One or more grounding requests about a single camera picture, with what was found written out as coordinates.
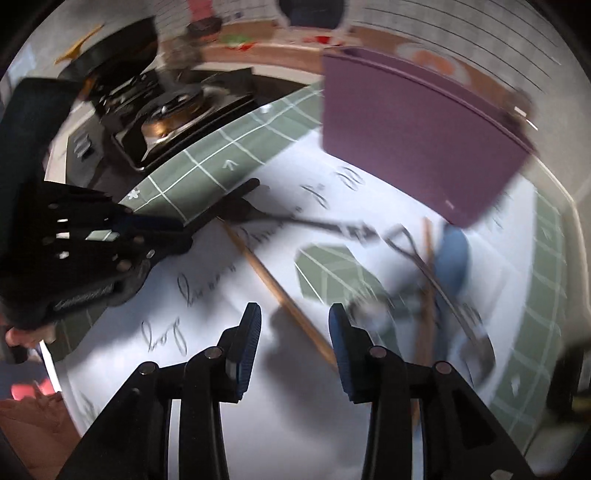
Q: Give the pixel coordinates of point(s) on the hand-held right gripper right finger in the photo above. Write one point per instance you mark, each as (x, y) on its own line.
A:
(342, 355)

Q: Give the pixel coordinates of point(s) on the black wok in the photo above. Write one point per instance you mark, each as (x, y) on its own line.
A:
(122, 46)

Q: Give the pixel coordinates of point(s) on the blue spoon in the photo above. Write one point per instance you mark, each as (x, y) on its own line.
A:
(451, 261)

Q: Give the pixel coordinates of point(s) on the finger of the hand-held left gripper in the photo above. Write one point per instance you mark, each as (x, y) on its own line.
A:
(147, 223)
(161, 244)

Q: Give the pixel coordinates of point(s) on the person's left hand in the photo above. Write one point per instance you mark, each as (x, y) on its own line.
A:
(22, 338)

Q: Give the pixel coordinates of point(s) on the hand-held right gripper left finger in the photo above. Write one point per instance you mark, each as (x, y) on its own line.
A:
(247, 350)

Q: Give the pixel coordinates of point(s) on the green and white printed mat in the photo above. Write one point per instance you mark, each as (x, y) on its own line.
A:
(277, 134)

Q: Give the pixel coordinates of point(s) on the purple plastic tray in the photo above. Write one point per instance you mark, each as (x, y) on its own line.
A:
(406, 134)

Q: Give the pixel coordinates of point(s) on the black gas stove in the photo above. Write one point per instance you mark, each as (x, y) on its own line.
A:
(175, 108)

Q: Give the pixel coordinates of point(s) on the metal fork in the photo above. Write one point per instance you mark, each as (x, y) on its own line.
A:
(318, 225)

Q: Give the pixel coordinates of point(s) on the wooden chopstick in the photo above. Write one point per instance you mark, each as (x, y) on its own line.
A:
(277, 295)

